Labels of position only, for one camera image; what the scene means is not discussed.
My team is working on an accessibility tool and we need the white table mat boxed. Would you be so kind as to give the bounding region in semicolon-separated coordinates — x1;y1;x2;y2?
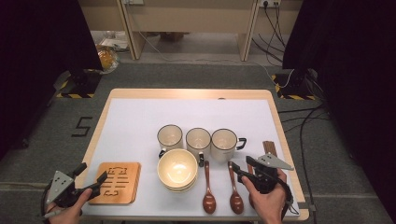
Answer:
81;98;301;217

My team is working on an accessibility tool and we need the thick black gripper cable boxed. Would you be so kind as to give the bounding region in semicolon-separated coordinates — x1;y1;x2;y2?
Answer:
274;175;296;220
39;181;53;218

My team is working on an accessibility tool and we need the clear plastic packet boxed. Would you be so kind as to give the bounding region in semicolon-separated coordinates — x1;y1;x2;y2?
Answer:
99;30;130;52

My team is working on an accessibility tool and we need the black curtain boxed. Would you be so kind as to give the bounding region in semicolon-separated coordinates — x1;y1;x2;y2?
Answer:
281;0;396;218
0;0;104;160

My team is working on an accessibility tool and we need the person's right hand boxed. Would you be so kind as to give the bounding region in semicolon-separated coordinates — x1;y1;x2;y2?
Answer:
242;167;288;224

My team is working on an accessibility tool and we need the clear bag with orange contents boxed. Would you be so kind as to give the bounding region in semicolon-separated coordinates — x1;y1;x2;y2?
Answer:
95;45;120;75

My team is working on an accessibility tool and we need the thin white floor cable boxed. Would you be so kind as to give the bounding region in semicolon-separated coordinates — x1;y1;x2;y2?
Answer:
136;31;295;89

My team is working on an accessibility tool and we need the cream mug with black rim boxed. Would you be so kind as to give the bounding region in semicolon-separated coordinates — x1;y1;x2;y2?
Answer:
210;128;248;163
185;127;213;167
157;124;185;160

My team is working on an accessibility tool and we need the grey cable plug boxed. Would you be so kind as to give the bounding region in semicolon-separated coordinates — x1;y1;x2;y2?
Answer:
40;208;64;219

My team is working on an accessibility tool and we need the person's left hand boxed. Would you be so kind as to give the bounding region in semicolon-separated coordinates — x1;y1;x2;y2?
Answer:
46;188;94;224

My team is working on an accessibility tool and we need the black power cable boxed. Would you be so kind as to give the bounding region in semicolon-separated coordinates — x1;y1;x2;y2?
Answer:
262;0;288;49

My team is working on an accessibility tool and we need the black floor cable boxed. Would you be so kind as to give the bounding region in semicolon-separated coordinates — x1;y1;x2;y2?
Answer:
251;33;284;63
277;105;326;115
298;106;326;218

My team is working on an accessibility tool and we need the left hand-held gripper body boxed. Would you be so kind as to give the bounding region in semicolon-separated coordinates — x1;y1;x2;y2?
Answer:
46;169;82;209

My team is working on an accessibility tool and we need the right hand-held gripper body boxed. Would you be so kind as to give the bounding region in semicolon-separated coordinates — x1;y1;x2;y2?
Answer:
251;153;295;194

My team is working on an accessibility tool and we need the black stand base striped tape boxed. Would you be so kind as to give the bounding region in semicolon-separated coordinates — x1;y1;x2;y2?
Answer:
55;68;102;100
271;69;318;101

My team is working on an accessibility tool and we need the beige wooden desk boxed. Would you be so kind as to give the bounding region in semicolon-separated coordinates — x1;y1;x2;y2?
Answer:
78;0;304;63

